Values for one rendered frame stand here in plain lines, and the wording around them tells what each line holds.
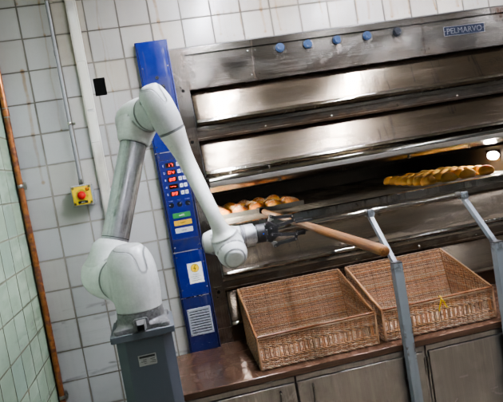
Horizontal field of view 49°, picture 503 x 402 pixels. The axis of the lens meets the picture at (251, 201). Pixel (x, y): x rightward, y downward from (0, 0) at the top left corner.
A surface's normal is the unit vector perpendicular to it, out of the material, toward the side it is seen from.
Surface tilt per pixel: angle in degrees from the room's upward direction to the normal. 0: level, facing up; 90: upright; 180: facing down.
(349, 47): 90
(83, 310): 90
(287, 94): 70
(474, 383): 88
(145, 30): 90
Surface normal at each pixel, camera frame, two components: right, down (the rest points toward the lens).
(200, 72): 0.17, 0.04
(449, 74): 0.10, -0.30
